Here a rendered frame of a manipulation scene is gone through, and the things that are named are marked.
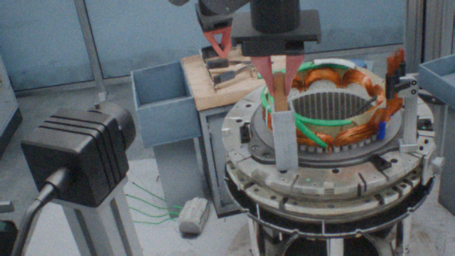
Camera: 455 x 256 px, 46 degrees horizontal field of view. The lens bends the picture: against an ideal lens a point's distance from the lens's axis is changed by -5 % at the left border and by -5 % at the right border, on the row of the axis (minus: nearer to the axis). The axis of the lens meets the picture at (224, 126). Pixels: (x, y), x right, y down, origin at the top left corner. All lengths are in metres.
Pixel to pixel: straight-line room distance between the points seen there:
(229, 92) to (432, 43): 0.47
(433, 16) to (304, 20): 0.59
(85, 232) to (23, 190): 2.52
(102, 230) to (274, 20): 0.36
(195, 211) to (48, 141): 0.85
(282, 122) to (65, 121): 0.43
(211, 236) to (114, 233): 0.80
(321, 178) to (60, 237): 0.67
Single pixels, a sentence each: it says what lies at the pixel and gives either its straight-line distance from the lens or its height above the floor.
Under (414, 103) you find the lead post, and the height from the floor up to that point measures 1.17.
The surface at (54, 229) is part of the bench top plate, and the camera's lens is 1.26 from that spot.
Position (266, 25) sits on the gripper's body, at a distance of 0.63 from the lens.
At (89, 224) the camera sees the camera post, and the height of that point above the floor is 1.34.
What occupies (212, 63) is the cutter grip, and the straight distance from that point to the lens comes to 1.06.
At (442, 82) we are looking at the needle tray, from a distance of 1.03.
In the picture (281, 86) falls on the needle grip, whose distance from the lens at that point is 0.69.
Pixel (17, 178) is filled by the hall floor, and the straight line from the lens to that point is 2.98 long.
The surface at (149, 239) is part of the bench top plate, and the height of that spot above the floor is 0.78.
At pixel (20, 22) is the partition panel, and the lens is 3.36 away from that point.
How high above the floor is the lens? 1.54
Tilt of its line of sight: 32 degrees down
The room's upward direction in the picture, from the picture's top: 9 degrees counter-clockwise
